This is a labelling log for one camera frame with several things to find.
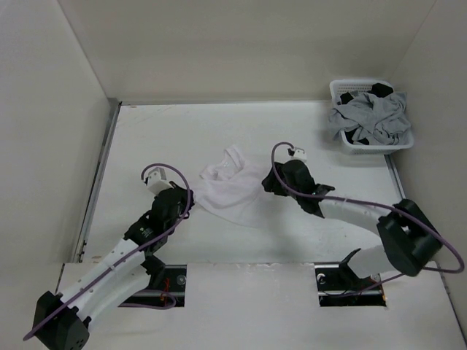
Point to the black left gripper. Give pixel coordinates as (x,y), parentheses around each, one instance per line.
(184,198)

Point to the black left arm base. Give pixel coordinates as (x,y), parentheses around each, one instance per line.
(175,282)

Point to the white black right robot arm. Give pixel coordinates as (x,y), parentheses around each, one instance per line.
(405,246)

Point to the white tank top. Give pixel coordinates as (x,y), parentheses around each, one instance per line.
(232,189)

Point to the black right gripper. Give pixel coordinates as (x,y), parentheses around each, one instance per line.
(268,183)

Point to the grey tank top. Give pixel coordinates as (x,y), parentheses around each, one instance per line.
(399,125)

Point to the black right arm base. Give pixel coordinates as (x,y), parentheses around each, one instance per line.
(338,286)

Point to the metal table edge rail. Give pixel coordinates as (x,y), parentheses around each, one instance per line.
(84,231)

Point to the white plastic laundry basket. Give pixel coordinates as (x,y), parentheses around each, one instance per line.
(341,86)

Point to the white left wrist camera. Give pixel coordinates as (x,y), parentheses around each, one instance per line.
(156,181)

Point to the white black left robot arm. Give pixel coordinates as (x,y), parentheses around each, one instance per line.
(64,320)

